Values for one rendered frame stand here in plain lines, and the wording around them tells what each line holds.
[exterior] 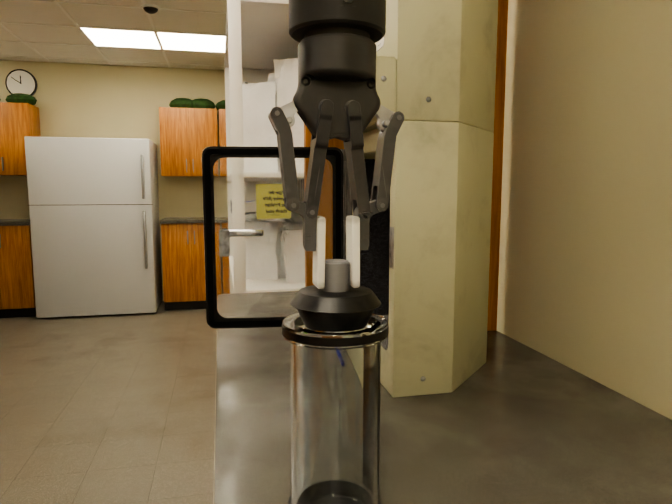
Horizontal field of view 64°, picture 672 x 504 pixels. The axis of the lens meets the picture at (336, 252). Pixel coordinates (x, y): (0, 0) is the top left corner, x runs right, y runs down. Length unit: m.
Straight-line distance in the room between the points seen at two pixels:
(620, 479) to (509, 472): 0.13
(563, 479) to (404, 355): 0.32
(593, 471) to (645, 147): 0.55
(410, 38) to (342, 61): 0.44
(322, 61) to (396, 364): 0.58
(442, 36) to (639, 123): 0.38
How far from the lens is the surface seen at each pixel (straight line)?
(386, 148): 0.53
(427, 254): 0.92
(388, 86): 0.91
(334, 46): 0.51
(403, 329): 0.93
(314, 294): 0.52
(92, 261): 5.91
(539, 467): 0.79
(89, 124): 6.59
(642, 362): 1.09
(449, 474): 0.75
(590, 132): 1.19
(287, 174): 0.51
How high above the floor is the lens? 1.30
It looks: 7 degrees down
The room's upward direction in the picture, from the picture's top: straight up
